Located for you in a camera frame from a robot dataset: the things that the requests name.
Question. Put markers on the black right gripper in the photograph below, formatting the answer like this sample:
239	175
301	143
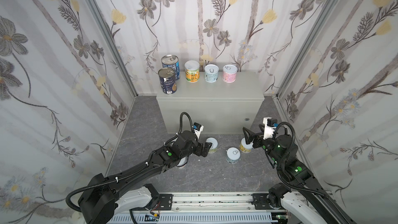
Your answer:
256	141

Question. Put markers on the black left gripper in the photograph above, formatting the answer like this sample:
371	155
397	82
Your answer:
201	148

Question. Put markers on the white lid pink-red can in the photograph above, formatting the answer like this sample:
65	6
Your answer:
229	73

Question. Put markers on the dark labelled tall can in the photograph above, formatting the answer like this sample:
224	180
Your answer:
167	79

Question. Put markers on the white lid light-blue can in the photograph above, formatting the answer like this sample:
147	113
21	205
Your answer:
211	73

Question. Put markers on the white lid yellow-orange can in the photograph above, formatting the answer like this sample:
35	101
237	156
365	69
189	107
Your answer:
192	70

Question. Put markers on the blue labelled tall can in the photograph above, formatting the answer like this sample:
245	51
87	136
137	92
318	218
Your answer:
171	61

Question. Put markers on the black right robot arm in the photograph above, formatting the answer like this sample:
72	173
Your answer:
298	191

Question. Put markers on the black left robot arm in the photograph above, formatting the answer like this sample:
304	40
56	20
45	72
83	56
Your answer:
98	200

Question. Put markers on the white lid green can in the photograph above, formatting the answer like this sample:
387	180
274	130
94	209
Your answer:
214	145

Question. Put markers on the white lid yellow can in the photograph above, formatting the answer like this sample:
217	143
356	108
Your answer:
244	147

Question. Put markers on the white lid pink can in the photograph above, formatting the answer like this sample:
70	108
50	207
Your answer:
182	162

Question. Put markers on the white lid teal can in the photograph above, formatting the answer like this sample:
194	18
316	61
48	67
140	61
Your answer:
233	155

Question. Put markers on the grey metal cabinet box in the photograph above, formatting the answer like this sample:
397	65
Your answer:
222	108

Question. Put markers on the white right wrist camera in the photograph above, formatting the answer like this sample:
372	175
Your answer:
270	125

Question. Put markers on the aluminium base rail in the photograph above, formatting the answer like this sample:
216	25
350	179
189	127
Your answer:
210	202

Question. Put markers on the white slotted cable duct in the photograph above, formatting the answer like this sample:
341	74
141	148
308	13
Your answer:
195	218

